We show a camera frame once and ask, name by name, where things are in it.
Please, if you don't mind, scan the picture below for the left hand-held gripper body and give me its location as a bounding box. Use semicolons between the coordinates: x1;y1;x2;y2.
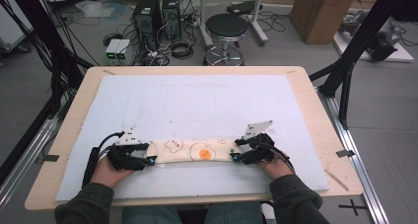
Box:
106;130;148;172

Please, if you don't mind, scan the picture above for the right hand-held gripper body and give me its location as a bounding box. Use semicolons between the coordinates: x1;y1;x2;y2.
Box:
241;119;276;166

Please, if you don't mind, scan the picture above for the cream cloth with egg print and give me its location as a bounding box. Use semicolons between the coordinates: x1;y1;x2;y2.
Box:
146;138;243;165

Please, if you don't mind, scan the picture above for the person's left hand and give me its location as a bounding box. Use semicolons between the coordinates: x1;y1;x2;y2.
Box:
90;156;136;188

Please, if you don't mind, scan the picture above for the person's right hand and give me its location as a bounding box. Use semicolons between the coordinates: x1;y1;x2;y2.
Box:
255;156;292;182

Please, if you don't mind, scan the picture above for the person's left leg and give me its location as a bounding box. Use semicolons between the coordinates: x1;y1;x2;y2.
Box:
121;206;183;224

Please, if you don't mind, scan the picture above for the person's leg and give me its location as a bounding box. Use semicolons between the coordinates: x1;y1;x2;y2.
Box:
121;206;183;224
205;202;264;224

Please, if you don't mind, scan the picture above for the person's right leg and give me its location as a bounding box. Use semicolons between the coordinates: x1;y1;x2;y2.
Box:
205;202;264;224

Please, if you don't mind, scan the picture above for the white foam mat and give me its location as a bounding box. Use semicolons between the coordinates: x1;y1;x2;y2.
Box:
54;74;330;202

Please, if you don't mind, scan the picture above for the thin wooden strip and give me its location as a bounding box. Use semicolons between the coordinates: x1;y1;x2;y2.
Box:
324;169;350;192

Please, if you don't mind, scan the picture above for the white power supply unit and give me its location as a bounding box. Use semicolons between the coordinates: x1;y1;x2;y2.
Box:
104;38;122;65
115;38;132;62

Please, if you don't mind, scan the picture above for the black round stool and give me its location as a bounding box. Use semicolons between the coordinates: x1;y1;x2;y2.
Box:
203;13;249;66

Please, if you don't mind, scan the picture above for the white metal stand leg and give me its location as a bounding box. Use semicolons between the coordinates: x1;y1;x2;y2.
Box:
248;0;269;46
198;0;215;49

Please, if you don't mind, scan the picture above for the large black computer tower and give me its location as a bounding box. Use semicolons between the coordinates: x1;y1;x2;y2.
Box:
132;0;163;51

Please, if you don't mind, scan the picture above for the slim black computer tower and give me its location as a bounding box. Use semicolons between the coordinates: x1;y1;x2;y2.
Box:
161;0;182;40

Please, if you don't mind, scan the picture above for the black flat case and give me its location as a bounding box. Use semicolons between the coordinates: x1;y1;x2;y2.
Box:
226;0;264;17

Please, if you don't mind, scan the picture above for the clear plastic bag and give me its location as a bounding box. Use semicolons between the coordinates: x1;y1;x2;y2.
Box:
75;0;116;20

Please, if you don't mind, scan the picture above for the brown cardboard box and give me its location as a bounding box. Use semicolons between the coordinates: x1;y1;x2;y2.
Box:
289;0;362;45

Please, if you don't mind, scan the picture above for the white board with grey machine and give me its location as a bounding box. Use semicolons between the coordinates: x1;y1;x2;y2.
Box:
333;10;415;64

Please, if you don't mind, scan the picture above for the white panel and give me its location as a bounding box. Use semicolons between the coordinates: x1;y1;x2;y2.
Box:
0;0;35;53

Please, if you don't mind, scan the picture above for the right hand-held gripper black cable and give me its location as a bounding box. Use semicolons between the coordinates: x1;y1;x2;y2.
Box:
262;141;297;175

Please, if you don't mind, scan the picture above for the hand-held gripper black cable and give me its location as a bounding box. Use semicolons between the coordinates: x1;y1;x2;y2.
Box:
262;141;297;175
81;130;126;189

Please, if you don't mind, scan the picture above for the left hand-held gripper black cable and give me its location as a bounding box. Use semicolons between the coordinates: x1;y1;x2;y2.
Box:
81;130;126;189

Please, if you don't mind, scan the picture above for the aluminium rail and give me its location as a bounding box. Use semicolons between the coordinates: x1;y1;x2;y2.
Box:
0;116;63;215
316;85;390;224

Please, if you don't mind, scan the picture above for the tangle of floor cables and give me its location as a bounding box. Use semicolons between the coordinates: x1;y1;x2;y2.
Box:
136;20;202;67

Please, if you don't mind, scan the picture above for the loose black floor cable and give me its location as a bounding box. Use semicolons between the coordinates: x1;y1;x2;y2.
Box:
255;9;291;34

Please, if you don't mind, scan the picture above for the black metal frame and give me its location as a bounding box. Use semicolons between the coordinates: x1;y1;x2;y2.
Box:
0;0;100;186
309;0;418;130

